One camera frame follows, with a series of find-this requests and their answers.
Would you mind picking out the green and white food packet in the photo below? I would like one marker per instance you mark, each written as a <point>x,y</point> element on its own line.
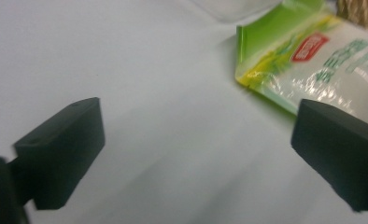
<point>313,62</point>

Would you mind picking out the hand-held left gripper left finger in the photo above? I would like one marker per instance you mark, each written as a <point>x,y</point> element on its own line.
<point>63,149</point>

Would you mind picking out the brown food packet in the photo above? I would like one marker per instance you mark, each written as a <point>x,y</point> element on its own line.
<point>359,12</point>

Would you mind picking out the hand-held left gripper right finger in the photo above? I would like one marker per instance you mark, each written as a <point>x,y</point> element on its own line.
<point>341,149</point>

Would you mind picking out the clear plastic container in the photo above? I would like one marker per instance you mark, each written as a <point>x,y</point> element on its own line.
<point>235,7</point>

